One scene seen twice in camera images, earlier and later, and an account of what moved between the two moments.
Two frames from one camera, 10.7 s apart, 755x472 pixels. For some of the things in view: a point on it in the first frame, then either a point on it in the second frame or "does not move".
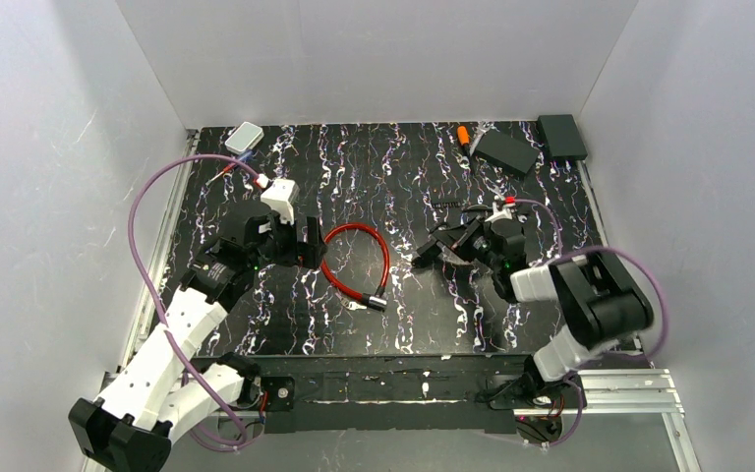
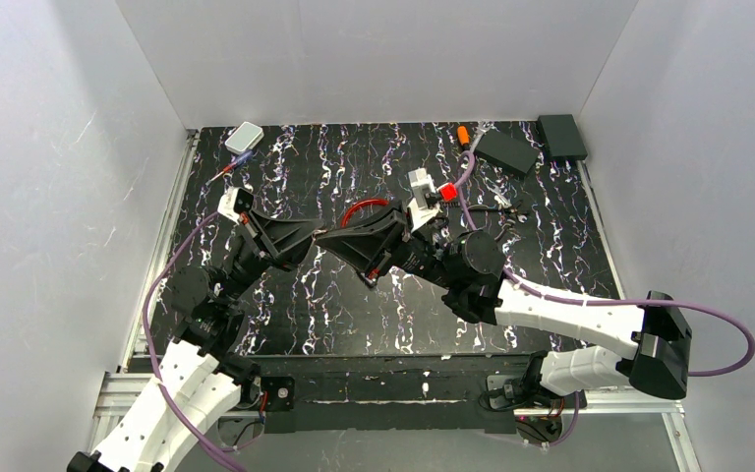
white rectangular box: x=244 y=138 does not move
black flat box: x=504 y=153 does not move
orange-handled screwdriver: x=463 y=136 does not move
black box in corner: x=561 y=137 does not move
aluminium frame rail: x=109 y=381 does not move
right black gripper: x=458 y=235 to x=389 y=241
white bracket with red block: x=497 y=213 to x=418 y=210
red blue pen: x=228 y=167 does not move
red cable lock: x=377 y=301 to x=381 y=202
